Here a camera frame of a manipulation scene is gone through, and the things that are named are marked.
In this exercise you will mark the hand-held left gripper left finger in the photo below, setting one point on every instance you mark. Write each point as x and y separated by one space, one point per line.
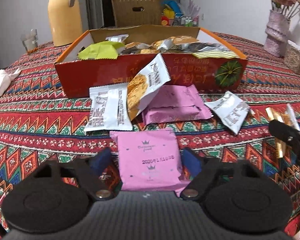
102 160

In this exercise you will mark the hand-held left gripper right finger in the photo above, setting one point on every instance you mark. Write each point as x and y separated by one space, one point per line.
192 163

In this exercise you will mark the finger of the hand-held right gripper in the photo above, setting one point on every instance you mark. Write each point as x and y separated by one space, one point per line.
290 140

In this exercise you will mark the shiny gold snack packet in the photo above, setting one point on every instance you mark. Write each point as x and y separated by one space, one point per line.
277 132

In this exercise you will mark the pink crown print snack packet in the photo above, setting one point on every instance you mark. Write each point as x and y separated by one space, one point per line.
150 160

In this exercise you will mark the red cardboard box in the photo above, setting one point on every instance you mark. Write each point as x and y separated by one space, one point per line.
110 75

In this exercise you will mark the large red silver snack packet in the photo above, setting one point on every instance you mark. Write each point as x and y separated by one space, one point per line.
202 47

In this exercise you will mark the small silver cookie packet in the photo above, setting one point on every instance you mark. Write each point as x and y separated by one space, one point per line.
116 38

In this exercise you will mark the narrow white snack packet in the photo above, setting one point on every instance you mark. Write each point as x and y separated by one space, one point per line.
293 117

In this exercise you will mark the white printed flat snack packet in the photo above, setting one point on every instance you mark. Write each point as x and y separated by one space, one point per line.
107 110

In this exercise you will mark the small white printed snack packet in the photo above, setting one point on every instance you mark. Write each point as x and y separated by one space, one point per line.
230 110

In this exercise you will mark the patterned red tablecloth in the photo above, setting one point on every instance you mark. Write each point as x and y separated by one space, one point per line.
40 120

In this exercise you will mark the patterned tissue box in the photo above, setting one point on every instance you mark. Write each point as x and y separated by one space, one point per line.
297 58

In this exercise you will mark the white cookie picture snack packet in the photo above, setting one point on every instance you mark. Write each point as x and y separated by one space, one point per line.
147 85

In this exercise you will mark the pink ribbed vase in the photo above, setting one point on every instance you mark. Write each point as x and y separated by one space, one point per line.
276 33

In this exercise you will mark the golden cookie packet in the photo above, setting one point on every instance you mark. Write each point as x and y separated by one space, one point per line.
172 42
137 48

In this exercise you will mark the crumpled white tissue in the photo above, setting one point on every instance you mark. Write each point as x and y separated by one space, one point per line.
2 82

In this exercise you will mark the clear glass cup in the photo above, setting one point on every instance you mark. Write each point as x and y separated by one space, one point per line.
29 42

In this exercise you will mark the yellow thermos jug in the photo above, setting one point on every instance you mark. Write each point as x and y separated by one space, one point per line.
63 15

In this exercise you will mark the brown cardboard box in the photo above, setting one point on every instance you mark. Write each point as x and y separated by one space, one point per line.
135 11

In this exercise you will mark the blue and yellow bags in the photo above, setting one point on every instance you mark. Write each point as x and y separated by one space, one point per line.
171 12

